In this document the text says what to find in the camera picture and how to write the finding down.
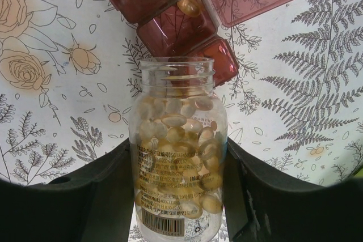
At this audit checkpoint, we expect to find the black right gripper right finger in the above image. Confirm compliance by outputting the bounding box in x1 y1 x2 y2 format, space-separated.
223 139 362 241

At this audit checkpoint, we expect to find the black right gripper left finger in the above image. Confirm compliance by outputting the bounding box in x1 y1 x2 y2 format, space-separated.
1 140 134 241

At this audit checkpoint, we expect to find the clear bottle of yellow pills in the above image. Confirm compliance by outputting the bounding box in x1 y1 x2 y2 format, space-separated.
129 57 228 241

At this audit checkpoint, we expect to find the dark red weekly pill organizer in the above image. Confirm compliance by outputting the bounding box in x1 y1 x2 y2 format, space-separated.
109 0 292 86

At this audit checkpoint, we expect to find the green plastic vegetable tray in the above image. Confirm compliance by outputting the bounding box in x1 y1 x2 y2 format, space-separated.
354 168 363 179

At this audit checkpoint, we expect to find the floral patterned table mat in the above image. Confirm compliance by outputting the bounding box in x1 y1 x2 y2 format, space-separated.
0 0 363 242

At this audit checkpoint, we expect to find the yellow gel capsule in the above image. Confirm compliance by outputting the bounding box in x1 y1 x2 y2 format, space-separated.
176 0 202 18

